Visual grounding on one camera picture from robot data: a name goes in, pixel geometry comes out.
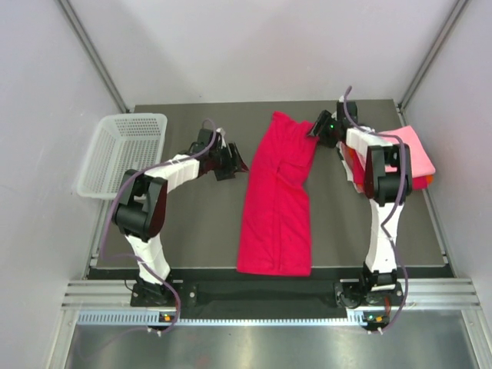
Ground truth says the white perforated plastic basket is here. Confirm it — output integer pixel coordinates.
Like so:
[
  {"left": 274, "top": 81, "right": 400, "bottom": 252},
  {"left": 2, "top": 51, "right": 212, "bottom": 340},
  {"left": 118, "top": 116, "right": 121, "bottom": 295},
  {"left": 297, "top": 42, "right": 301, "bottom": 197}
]
[{"left": 76, "top": 113, "right": 168, "bottom": 200}]

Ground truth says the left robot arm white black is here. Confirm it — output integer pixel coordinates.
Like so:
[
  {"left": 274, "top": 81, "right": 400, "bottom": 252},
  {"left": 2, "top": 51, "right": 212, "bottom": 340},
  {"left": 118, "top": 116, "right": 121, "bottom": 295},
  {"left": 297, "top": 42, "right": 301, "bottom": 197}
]
[{"left": 111, "top": 128, "right": 249, "bottom": 308}]

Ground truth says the grey slotted cable duct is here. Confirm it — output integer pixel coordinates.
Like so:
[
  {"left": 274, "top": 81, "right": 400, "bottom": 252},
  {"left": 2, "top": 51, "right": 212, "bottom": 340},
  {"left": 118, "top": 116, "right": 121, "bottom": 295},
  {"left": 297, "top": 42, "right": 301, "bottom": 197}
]
[{"left": 77, "top": 311, "right": 367, "bottom": 327}]

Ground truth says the right aluminium frame post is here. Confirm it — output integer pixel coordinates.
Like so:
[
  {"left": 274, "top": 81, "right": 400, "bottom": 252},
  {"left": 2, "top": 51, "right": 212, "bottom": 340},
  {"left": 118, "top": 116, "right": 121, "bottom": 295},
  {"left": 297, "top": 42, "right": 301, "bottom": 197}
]
[{"left": 396, "top": 0, "right": 470, "bottom": 113}]

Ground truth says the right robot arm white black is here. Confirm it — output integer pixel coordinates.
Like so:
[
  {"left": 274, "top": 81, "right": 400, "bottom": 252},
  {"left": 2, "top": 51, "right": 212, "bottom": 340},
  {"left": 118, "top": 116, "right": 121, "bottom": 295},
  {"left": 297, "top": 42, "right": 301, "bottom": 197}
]
[{"left": 308, "top": 98, "right": 412, "bottom": 309}]

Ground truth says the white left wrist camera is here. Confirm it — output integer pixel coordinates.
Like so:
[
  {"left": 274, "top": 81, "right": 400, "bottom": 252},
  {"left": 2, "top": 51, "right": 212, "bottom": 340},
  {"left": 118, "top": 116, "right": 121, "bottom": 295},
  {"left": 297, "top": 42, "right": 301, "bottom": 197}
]
[{"left": 215, "top": 128, "right": 228, "bottom": 149}]

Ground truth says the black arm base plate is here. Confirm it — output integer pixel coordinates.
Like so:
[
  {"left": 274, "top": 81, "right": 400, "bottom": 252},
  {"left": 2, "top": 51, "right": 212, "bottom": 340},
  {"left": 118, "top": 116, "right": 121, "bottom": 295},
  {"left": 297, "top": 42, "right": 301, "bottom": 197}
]
[{"left": 130, "top": 268, "right": 404, "bottom": 311}]

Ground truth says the left aluminium frame post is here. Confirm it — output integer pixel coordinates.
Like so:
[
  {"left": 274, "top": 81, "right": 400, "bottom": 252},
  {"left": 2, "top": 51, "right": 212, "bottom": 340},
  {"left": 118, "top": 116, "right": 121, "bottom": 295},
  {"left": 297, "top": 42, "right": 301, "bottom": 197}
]
[{"left": 55, "top": 0, "right": 130, "bottom": 113}]

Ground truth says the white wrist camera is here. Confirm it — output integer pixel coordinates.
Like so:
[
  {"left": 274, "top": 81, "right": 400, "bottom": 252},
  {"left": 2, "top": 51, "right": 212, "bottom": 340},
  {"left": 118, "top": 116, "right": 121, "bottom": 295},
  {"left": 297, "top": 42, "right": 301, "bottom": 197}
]
[
  {"left": 336, "top": 100, "right": 350, "bottom": 125},
  {"left": 215, "top": 128, "right": 228, "bottom": 149}
]

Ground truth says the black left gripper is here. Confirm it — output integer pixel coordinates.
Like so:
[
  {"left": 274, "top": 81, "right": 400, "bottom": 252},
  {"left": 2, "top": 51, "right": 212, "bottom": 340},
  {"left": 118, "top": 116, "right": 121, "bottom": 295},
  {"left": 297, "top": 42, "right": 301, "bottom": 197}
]
[{"left": 208, "top": 141, "right": 248, "bottom": 181}]

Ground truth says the aluminium frame post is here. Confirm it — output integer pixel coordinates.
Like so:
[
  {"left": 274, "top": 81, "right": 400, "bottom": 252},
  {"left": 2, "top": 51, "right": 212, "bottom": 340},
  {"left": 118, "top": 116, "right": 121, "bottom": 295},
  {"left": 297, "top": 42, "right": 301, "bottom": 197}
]
[
  {"left": 396, "top": 0, "right": 470, "bottom": 113},
  {"left": 55, "top": 0, "right": 130, "bottom": 113}
]

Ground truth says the light pink folded t shirt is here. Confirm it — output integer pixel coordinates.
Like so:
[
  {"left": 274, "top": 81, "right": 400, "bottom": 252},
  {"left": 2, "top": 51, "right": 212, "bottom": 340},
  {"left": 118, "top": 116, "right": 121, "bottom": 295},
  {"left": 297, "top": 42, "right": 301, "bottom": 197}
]
[{"left": 382, "top": 126, "right": 436, "bottom": 178}]

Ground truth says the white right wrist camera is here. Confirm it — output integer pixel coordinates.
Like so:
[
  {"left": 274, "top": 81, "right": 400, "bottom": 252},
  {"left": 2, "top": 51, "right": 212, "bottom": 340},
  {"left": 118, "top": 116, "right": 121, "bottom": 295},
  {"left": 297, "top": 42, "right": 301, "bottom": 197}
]
[{"left": 336, "top": 100, "right": 350, "bottom": 125}]

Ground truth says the red folded t shirt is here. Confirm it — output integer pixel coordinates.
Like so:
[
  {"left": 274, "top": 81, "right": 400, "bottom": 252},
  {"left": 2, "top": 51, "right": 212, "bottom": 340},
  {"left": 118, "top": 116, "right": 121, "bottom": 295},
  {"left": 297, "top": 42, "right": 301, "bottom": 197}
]
[{"left": 347, "top": 157, "right": 434, "bottom": 193}]

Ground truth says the crimson red t shirt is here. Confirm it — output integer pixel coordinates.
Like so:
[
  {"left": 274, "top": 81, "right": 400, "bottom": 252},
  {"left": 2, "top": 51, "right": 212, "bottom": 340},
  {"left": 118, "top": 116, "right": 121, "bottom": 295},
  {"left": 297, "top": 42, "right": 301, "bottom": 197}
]
[{"left": 237, "top": 111, "right": 317, "bottom": 277}]

